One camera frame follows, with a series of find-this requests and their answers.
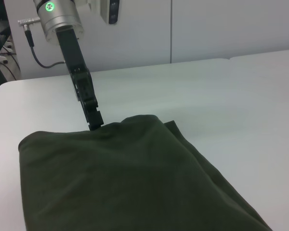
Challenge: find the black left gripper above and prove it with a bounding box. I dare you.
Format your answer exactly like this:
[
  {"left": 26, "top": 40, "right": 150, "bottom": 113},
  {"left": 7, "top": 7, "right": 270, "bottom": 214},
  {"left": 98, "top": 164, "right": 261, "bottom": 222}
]
[{"left": 55, "top": 26, "right": 105, "bottom": 131}]

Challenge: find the dark green FREE t-shirt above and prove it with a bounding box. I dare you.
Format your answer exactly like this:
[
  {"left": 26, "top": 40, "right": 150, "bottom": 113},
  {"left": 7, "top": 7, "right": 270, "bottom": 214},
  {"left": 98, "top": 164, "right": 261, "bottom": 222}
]
[{"left": 17, "top": 115, "right": 275, "bottom": 231}]

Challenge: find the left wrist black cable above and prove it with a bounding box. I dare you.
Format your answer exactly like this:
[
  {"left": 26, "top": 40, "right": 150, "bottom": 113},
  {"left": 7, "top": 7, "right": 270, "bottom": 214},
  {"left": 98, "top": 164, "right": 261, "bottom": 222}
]
[{"left": 17, "top": 18, "right": 68, "bottom": 69}]

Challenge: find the black background cable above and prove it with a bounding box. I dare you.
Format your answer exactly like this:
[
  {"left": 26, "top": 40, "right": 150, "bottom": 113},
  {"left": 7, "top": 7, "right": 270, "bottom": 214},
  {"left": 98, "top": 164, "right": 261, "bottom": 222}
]
[{"left": 0, "top": 31, "right": 22, "bottom": 80}]

